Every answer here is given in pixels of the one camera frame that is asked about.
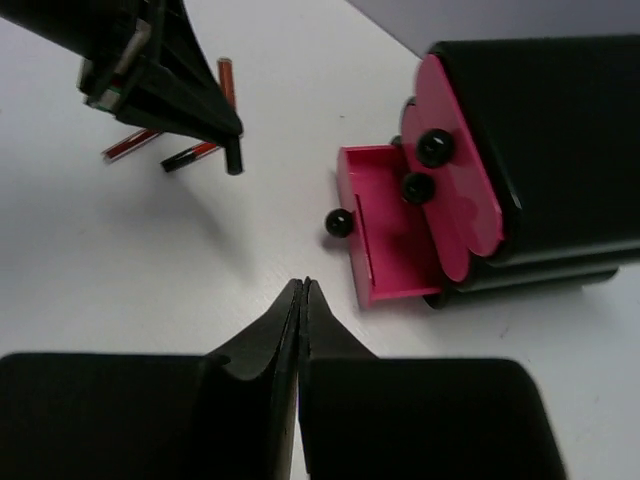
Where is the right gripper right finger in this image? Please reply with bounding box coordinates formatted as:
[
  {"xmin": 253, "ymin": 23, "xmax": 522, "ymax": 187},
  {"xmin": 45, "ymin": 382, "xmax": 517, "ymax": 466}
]
[{"xmin": 299, "ymin": 279, "xmax": 566, "ymax": 479}]

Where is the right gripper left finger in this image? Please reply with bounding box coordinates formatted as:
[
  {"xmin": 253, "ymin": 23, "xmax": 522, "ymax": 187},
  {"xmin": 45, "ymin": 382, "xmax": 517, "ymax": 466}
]
[{"xmin": 1, "ymin": 280, "xmax": 303, "ymax": 479}]

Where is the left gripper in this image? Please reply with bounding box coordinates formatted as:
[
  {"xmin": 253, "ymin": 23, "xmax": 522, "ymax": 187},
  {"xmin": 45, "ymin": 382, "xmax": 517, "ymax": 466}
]
[{"xmin": 0, "ymin": 0, "xmax": 244, "ymax": 141}]

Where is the red lip gloss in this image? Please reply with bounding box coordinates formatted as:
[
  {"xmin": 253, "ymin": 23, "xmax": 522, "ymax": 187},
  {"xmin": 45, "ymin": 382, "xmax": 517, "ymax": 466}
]
[{"xmin": 217, "ymin": 57, "xmax": 236, "ymax": 109}]

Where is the red lip gloss tube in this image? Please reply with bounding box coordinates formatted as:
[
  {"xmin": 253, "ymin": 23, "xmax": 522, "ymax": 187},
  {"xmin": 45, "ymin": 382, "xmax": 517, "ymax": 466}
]
[{"xmin": 161, "ymin": 142, "xmax": 219, "ymax": 173}]

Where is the dark lip gloss vertical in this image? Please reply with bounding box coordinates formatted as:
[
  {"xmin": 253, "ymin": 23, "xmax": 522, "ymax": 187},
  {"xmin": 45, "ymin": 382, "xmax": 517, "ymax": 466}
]
[{"xmin": 102, "ymin": 129, "xmax": 163, "ymax": 164}]

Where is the black pink drawer organizer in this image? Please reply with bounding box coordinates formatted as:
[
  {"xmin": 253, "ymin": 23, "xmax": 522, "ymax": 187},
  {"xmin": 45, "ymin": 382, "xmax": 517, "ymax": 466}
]
[{"xmin": 325, "ymin": 34, "xmax": 639, "ymax": 308}]

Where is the horizontal lip gloss tube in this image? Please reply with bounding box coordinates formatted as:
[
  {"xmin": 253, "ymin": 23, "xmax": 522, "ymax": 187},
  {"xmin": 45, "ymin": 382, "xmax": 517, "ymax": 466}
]
[{"xmin": 224, "ymin": 136, "xmax": 244, "ymax": 176}]

